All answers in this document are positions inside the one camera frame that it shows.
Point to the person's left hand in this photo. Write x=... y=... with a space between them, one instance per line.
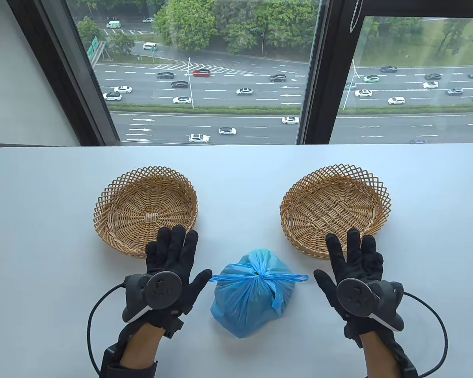
x=177 y=252

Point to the person's right hand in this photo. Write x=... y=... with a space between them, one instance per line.
x=354 y=260

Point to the blue plastic bag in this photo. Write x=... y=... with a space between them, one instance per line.
x=244 y=311

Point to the person's right forearm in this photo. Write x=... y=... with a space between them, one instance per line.
x=374 y=354

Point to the person's left forearm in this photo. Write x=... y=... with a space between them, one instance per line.
x=142 y=346

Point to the black right hand controller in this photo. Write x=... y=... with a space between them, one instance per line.
x=354 y=297

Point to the black hand controller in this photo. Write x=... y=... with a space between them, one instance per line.
x=354 y=297
x=163 y=289

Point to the black left hand controller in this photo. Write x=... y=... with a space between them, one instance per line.
x=163 y=289

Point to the round wicker basket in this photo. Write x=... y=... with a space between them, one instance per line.
x=142 y=204
x=331 y=208

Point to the black window frame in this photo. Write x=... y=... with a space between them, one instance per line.
x=326 y=98

